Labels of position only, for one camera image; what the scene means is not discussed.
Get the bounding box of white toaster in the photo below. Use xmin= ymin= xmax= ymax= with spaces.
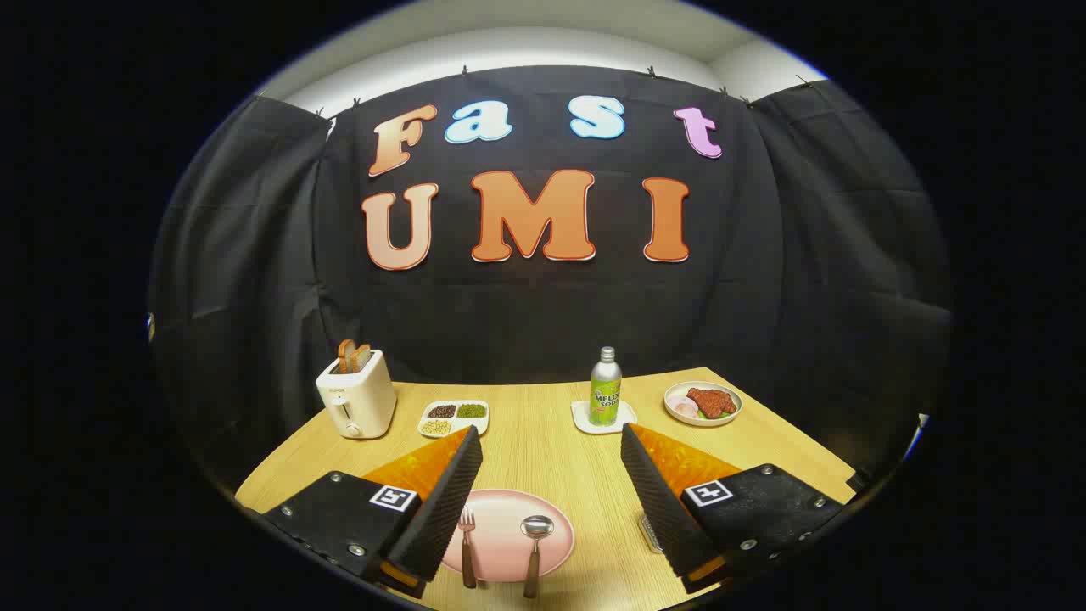
xmin=316 ymin=350 xmax=398 ymax=440

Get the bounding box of pink plate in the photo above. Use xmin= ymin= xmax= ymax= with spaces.
xmin=445 ymin=489 xmax=575 ymax=584

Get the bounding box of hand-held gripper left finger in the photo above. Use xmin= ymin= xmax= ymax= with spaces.
xmin=263 ymin=424 xmax=484 ymax=599

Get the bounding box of black backdrop cloth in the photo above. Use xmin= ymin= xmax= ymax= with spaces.
xmin=148 ymin=66 xmax=955 ymax=502

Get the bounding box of green soda bottle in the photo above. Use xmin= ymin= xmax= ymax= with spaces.
xmin=590 ymin=346 xmax=623 ymax=427

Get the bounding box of white square coaster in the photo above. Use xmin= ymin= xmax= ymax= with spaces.
xmin=571 ymin=400 xmax=638 ymax=435

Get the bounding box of white food plate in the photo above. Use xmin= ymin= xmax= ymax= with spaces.
xmin=663 ymin=381 xmax=743 ymax=427

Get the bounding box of brown meat piece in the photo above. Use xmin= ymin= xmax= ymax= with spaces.
xmin=686 ymin=387 xmax=737 ymax=419

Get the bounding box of white divided dish with beans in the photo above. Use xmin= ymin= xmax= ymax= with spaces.
xmin=417 ymin=400 xmax=490 ymax=439

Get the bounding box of metal fork with brown handle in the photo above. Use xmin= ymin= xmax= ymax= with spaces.
xmin=459 ymin=506 xmax=478 ymax=589

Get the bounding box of metal spoon with brown handle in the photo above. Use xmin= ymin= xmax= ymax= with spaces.
xmin=520 ymin=514 xmax=555 ymax=599

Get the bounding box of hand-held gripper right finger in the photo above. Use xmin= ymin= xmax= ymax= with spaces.
xmin=619 ymin=423 xmax=849 ymax=597

